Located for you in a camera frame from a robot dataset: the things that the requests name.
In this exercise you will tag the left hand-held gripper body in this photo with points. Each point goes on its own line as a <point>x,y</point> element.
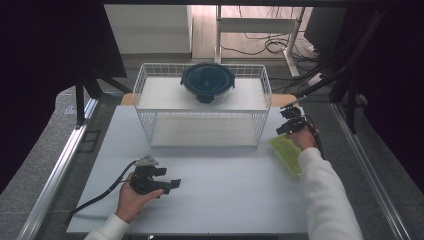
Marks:
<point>143,181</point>

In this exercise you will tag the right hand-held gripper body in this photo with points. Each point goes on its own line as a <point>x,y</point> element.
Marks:
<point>296,122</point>

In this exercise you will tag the round container with dark lid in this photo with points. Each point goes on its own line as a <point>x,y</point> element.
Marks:
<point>206,78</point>

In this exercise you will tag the person's right hand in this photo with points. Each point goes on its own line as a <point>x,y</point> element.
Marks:
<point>303,140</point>

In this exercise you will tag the person's left hand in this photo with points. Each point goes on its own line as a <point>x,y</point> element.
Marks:
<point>130,203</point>

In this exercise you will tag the wooden board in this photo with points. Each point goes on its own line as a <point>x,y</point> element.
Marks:
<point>283,100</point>

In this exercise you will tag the black metal stand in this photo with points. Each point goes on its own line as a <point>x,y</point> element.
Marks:
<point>350,66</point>

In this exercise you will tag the dark monitor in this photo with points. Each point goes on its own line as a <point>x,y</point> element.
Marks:
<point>325,28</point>

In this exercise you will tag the black tripod stand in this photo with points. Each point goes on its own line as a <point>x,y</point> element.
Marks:
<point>80,100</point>

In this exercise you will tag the dark curtain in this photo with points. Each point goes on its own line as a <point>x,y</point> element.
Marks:
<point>400,83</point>
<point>36,66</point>

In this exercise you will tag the white cabinet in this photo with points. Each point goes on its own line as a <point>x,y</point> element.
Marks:
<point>150,30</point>

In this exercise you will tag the aluminium rail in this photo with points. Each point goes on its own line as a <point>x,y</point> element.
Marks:
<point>370,173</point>
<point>56,173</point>

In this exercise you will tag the white desk frame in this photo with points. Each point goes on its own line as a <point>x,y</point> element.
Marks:
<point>256,25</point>

